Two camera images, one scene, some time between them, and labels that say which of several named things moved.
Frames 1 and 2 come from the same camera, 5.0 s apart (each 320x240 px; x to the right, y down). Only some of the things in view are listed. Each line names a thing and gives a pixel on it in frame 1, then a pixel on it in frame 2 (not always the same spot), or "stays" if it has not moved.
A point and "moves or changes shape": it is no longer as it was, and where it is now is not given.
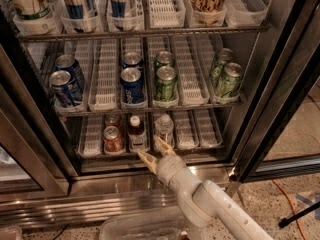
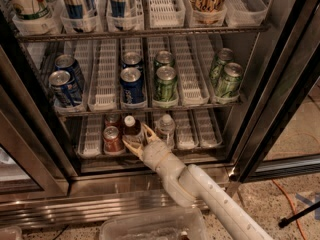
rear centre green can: (164, 58) stays
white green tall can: (35, 1) stays
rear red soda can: (113, 120) stays
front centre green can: (165, 84) stays
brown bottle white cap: (136, 134) moves or changes shape
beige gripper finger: (151, 161) -> (139, 152)
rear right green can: (217, 73) stays
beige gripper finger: (162, 147) -> (150, 135)
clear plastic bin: (154, 225) stays
